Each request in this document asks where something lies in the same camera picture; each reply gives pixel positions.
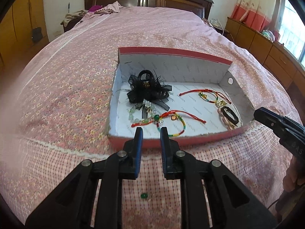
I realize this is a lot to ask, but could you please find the person right hand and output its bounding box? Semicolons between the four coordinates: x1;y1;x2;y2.
283;157;298;192

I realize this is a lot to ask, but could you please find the wooden side cabinet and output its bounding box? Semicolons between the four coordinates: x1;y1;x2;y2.
225;18;304;95

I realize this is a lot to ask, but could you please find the small green bead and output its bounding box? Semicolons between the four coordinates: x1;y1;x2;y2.
141;193;148;199

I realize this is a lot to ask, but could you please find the red white cardboard box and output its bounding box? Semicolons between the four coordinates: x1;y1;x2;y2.
109;47;254;148

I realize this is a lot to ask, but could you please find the red white curtain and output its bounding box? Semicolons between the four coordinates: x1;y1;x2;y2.
231;0;276;31

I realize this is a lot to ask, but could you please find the black feather hair clip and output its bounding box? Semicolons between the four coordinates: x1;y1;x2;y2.
123;69;172;111

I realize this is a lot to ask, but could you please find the yellow wooden wardrobe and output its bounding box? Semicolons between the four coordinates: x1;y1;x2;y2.
1;0;49;72

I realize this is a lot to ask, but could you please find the dark hanging bag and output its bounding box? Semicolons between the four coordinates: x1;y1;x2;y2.
31;27;43;43

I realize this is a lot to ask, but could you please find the beige cloth on nightstand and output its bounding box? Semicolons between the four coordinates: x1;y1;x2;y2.
61;9;88;27

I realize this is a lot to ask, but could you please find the pink clothes pile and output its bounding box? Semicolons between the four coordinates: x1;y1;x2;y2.
88;1;123;15

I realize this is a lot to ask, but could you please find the black pink hair ring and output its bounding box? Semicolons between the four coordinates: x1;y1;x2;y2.
217;105;240;130

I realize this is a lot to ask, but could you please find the red cord gold bracelet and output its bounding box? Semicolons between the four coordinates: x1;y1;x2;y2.
178;89;232;108

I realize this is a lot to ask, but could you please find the red cord colourful bracelet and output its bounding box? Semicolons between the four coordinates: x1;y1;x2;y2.
131;110;207;138

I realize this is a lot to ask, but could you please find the green bead bracelet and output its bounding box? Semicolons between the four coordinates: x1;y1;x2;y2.
128;101;160;126

